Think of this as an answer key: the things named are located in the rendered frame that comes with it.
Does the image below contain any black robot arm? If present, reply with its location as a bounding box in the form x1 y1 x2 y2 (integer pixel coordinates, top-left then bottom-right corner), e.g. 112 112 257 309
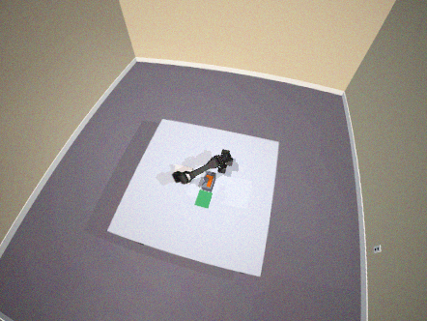
171 152 233 185

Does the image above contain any green flat mat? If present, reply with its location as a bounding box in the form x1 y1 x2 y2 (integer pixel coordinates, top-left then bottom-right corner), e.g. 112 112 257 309
194 171 215 208

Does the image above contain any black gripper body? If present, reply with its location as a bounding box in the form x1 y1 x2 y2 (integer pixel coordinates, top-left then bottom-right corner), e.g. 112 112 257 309
217 149 230 174

